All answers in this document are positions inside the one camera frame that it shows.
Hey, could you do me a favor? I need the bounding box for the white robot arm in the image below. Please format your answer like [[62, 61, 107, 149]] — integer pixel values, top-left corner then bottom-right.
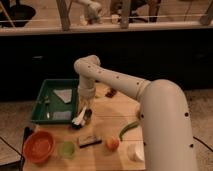
[[74, 55, 198, 171]]

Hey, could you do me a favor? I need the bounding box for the grey rectangular sponge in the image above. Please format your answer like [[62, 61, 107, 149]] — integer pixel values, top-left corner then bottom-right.
[[53, 111, 71, 120]]

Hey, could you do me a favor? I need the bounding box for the black cable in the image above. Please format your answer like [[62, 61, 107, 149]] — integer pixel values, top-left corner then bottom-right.
[[0, 125, 36, 171]]

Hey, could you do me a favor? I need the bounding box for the green plastic cup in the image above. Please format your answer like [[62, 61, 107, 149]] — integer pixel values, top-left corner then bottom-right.
[[59, 141, 75, 158]]

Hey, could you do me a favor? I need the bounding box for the brown toy object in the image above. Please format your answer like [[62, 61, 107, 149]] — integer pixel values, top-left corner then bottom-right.
[[105, 88, 117, 98]]

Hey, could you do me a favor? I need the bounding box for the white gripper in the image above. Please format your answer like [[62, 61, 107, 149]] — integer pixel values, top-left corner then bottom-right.
[[78, 87, 95, 112]]

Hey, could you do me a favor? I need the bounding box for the green chili pepper toy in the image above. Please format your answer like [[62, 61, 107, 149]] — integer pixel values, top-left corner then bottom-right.
[[119, 121, 139, 141]]

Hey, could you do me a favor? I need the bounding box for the green plastic tray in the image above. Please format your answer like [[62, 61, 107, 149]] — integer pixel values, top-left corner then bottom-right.
[[31, 79, 78, 124]]

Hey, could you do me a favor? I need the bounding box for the small metal cup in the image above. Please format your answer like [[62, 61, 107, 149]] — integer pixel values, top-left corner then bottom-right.
[[83, 109, 92, 125]]

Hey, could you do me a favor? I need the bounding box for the small metal utensil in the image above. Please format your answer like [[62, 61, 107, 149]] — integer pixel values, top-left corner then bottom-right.
[[40, 96, 50, 119]]

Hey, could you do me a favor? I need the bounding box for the grey triangular cloth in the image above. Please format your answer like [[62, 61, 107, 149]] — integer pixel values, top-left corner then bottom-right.
[[54, 89, 72, 104]]

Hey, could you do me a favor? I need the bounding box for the white handled dish brush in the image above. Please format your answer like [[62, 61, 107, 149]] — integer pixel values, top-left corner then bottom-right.
[[71, 106, 87, 129]]

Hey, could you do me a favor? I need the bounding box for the white cup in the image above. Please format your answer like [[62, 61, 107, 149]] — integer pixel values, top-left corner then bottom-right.
[[127, 143, 145, 162]]

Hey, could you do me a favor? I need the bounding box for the orange plastic bowl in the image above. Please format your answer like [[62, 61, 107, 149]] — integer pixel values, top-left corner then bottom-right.
[[23, 131, 55, 164]]

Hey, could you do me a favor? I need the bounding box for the orange toy fruit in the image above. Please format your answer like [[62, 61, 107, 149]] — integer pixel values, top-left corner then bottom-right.
[[106, 137, 119, 151]]

